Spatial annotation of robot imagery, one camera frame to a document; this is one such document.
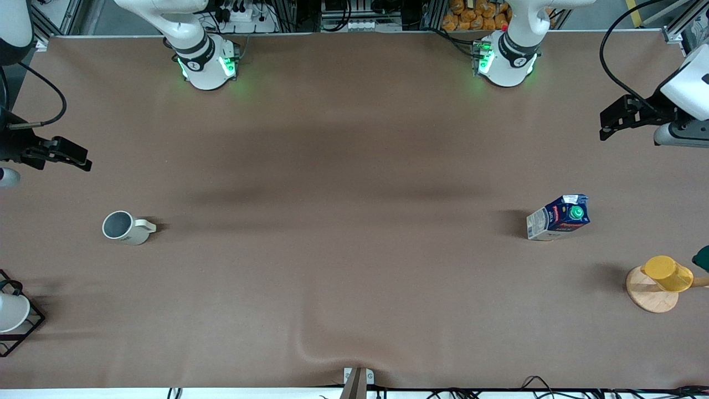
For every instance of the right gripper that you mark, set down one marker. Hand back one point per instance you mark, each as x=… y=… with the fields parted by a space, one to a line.
x=12 y=143

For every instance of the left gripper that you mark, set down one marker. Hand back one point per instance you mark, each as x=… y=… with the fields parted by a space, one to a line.
x=657 y=108

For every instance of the cream ceramic mug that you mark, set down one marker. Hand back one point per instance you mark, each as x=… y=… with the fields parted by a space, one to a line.
x=124 y=228

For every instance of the blue milk carton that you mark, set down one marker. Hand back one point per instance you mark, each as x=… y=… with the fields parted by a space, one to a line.
x=556 y=219

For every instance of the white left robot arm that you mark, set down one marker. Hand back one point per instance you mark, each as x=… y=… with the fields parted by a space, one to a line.
x=512 y=50

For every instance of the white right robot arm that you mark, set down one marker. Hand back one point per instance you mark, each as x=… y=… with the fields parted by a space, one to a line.
x=202 y=61

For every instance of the dark green cup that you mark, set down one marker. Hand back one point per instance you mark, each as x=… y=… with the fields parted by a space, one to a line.
x=702 y=257

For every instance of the yellow plastic cup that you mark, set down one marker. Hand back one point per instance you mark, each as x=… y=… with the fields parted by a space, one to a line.
x=667 y=273

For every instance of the white cup in rack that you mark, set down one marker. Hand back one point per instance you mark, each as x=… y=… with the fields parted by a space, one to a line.
x=11 y=313

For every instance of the wooden cup stand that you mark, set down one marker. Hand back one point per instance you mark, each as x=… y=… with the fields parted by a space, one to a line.
x=648 y=293

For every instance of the bag of orange buns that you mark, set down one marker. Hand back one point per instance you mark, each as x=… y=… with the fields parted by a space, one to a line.
x=476 y=15

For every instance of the white power strip with plugs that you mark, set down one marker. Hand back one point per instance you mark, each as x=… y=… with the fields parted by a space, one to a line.
x=249 y=16

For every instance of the small white power strip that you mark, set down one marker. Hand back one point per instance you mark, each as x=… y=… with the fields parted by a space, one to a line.
x=365 y=25

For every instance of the brown table mat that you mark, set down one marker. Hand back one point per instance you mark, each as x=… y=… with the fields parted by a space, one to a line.
x=354 y=266

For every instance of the aluminium frame profile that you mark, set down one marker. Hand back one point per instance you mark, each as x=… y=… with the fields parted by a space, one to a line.
x=684 y=22
x=52 y=22

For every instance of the metal table bracket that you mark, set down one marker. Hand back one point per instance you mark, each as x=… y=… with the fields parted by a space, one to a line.
x=358 y=379

